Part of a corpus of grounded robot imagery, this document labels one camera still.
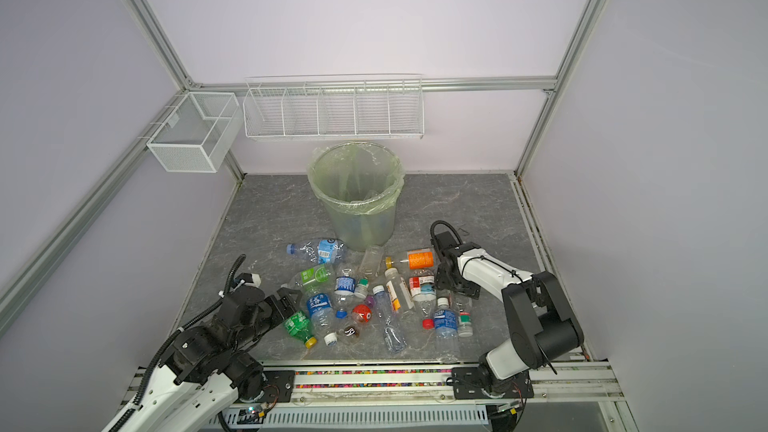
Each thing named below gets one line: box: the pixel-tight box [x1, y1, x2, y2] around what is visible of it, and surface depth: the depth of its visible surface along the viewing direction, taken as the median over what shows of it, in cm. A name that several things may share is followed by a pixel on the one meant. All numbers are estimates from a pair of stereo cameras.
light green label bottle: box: [292, 264, 332, 294], surface depth 89 cm
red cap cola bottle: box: [343, 304, 373, 340], surface depth 83 cm
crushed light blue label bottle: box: [286, 238, 344, 265], surface depth 96 cm
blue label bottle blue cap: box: [334, 268, 357, 319], surface depth 88 cm
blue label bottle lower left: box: [306, 292, 338, 346], surface depth 83 cm
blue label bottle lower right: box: [434, 297, 460, 364], surface depth 80 cm
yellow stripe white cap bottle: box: [384, 267, 406, 315], surface depth 87 cm
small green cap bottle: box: [354, 278, 369, 299], surface depth 89 cm
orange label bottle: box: [400, 248, 435, 270], surface depth 93 cm
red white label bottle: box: [409, 273, 437, 330], surface depth 88 cm
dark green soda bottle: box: [284, 310, 317, 349], surface depth 81 cm
